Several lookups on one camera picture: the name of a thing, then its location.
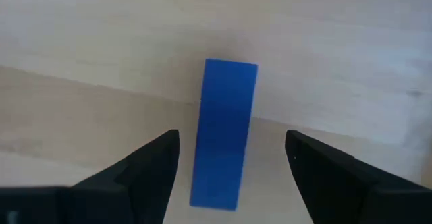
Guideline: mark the purple rectangular block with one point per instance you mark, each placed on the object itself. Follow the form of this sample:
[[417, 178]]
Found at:
[[222, 133]]

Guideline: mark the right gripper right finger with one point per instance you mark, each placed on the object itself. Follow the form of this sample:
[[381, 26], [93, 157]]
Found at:
[[344, 190]]

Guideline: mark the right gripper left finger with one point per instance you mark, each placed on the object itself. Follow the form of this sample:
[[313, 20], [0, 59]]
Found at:
[[118, 190]]

